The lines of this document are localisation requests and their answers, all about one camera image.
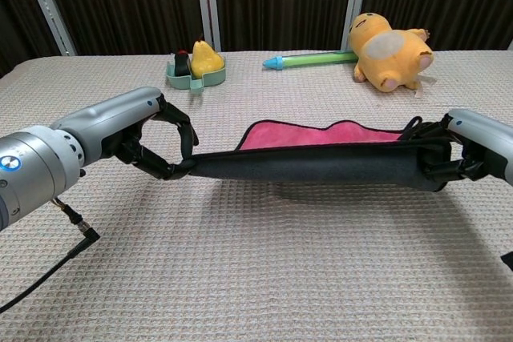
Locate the yellow plush toy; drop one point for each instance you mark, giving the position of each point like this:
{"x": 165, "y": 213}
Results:
{"x": 384, "y": 49}

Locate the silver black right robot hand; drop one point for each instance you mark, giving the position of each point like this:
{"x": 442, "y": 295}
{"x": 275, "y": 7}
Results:
{"x": 481, "y": 142}

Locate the black lipstick red cap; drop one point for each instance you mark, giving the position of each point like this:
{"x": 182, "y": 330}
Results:
{"x": 182, "y": 65}

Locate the yellow toy pear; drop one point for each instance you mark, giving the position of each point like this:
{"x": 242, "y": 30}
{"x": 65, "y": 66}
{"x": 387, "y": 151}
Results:
{"x": 204, "y": 59}

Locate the green toy syringe blue tip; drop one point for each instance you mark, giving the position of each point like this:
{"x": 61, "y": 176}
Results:
{"x": 304, "y": 59}

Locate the teal toy dustpan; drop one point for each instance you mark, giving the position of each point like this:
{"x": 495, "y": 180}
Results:
{"x": 178, "y": 79}

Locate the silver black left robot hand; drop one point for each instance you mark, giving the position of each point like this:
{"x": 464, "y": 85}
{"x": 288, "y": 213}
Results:
{"x": 108, "y": 121}

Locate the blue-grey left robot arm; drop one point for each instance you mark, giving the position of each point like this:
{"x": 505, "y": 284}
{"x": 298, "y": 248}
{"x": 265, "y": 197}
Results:
{"x": 32, "y": 170}

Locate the pink and grey cloth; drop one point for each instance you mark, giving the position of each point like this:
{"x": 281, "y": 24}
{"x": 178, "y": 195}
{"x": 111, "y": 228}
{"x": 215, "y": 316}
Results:
{"x": 300, "y": 166}

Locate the beige woven tablecloth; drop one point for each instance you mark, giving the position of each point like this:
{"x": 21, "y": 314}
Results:
{"x": 240, "y": 258}

